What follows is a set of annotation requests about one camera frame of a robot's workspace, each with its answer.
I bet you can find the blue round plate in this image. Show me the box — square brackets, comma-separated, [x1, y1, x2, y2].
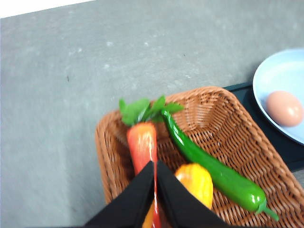
[253, 48, 304, 145]

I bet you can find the brown wicker basket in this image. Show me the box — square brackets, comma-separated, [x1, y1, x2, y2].
[95, 87, 304, 228]

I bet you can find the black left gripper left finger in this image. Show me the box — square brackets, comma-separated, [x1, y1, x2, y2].
[85, 161, 154, 228]

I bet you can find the yellow toy corn cob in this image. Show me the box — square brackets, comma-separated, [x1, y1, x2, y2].
[143, 163, 214, 228]

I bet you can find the orange toy carrot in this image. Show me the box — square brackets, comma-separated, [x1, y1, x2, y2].
[120, 96, 184, 228]

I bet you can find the black rectangular tray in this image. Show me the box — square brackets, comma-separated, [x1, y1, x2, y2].
[224, 82, 304, 172]

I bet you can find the green toy chili pepper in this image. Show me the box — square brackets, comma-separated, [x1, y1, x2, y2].
[162, 110, 279, 221]

